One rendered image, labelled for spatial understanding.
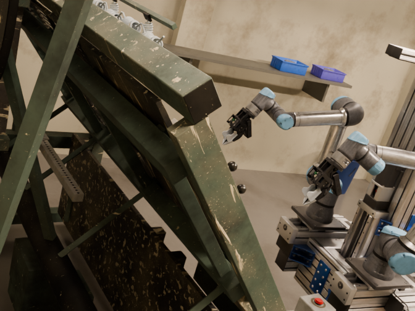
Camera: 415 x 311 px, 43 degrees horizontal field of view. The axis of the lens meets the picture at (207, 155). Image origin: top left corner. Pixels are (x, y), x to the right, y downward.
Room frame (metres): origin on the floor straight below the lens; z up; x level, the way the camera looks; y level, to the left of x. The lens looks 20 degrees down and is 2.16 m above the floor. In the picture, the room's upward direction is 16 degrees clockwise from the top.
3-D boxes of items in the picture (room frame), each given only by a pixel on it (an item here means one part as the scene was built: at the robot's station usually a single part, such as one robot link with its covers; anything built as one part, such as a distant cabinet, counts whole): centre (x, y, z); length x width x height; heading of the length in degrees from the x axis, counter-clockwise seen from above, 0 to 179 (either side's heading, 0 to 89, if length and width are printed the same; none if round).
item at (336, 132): (2.76, -0.64, 1.41); 0.15 x 0.12 x 0.55; 17
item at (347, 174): (6.04, -1.59, 0.25); 0.42 x 0.40 x 0.49; 119
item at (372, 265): (2.20, -0.92, 1.09); 0.15 x 0.15 x 0.10
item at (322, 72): (5.77, -1.01, 1.36); 0.33 x 0.22 x 0.11; 119
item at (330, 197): (2.64, -0.68, 1.20); 0.13 x 0.12 x 0.14; 17
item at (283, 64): (5.51, -0.55, 1.36); 0.34 x 0.23 x 0.11; 119
